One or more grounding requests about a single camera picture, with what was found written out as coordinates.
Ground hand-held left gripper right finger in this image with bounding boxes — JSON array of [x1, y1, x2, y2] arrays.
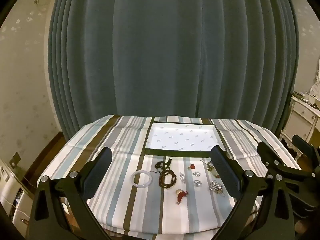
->
[[211, 145, 296, 240]]

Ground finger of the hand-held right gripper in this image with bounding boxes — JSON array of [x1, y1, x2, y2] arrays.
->
[[257, 141, 318, 183], [292, 134, 320, 172]]

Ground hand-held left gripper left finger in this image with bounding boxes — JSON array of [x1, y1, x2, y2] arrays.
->
[[25, 146, 113, 240]]

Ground large pearl cluster brooch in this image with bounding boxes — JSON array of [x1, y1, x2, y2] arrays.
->
[[209, 180, 224, 195]]

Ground jade pendant with brown cord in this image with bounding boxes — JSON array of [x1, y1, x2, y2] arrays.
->
[[200, 159, 220, 179]]

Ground white jade bangle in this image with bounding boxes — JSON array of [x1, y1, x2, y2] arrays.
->
[[132, 170, 152, 187]]

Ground red cord pendant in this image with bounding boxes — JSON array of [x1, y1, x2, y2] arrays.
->
[[175, 189, 189, 205]]

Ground green box with white lining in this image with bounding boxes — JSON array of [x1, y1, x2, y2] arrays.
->
[[144, 121, 228, 158]]

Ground dark bead necklace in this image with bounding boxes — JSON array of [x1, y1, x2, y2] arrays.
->
[[149, 158, 173, 175]]

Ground brown bead bracelet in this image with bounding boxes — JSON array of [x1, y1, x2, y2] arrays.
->
[[159, 169, 177, 188]]

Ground white dresser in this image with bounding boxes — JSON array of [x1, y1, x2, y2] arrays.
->
[[279, 91, 320, 160]]

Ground striped tablecloth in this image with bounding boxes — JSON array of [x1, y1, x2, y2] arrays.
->
[[37, 114, 302, 235]]

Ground white appliance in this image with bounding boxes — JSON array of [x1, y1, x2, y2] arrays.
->
[[0, 160, 34, 229]]

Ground grey-green curtain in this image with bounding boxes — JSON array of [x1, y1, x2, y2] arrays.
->
[[44, 0, 300, 135]]

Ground white ornate mirror frame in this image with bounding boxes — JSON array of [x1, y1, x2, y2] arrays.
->
[[310, 55, 320, 98]]

